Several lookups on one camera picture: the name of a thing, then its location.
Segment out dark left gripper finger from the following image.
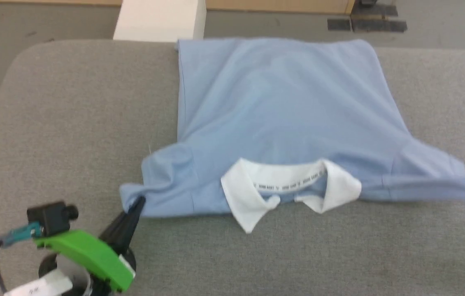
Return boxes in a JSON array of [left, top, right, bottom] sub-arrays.
[[98, 196, 147, 256]]

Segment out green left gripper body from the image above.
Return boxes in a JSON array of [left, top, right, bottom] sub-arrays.
[[34, 229, 137, 293]]

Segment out light blue polo shirt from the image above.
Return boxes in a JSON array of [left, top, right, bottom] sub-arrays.
[[119, 37, 465, 234]]

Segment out white rectangular block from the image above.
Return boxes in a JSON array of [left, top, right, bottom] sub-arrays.
[[113, 0, 207, 42]]

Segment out long black floor patch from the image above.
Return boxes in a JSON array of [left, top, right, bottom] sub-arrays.
[[351, 18, 408, 33]]

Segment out small black floor patch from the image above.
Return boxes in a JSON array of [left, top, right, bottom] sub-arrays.
[[327, 18, 353, 32]]

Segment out dark stand base plate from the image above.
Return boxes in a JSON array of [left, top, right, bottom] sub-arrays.
[[350, 4, 399, 18]]

